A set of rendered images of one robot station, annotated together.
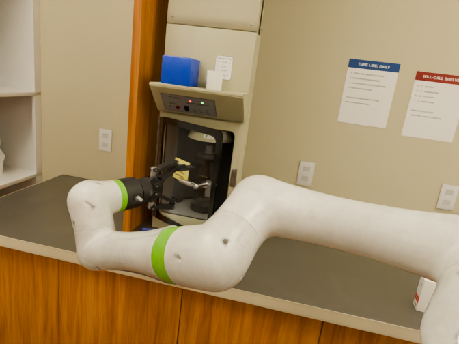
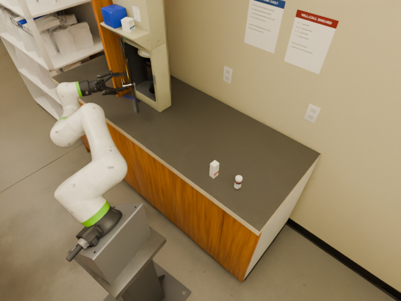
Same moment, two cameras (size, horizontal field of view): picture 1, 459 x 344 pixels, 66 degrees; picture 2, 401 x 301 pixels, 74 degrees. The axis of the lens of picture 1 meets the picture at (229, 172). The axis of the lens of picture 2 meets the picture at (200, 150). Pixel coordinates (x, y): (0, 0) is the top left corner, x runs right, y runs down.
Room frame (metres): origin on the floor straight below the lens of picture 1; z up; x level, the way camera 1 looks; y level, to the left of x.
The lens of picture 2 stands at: (0.12, -1.06, 2.16)
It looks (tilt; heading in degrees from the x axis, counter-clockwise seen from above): 47 degrees down; 31
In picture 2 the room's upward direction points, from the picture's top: 1 degrees clockwise
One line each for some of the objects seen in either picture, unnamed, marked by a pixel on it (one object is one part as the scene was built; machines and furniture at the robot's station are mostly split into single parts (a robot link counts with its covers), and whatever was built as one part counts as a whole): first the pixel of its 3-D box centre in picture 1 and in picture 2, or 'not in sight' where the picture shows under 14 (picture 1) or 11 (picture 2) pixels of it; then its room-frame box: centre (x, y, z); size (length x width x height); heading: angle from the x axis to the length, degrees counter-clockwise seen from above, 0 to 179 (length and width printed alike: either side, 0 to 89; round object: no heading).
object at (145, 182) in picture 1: (147, 189); (98, 85); (1.02, 0.24, 1.20); 0.09 x 0.07 x 0.08; 142
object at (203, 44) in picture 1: (207, 134); (151, 47); (1.41, 0.10, 1.33); 0.32 x 0.25 x 0.77; 80
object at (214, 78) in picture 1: (214, 80); (127, 24); (1.22, 0.09, 1.54); 0.05 x 0.05 x 0.06; 8
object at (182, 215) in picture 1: (184, 178); (129, 77); (1.21, 0.16, 1.19); 0.30 x 0.01 x 0.40; 52
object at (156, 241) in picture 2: not in sight; (118, 246); (0.38, -0.47, 0.92); 0.32 x 0.32 x 0.04; 86
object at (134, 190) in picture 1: (128, 194); (85, 88); (0.95, 0.28, 1.20); 0.12 x 0.06 x 0.09; 52
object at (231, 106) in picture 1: (198, 102); (125, 36); (1.23, 0.14, 1.46); 0.32 x 0.11 x 0.10; 80
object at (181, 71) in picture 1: (180, 71); (114, 16); (1.24, 0.21, 1.56); 0.10 x 0.10 x 0.09; 80
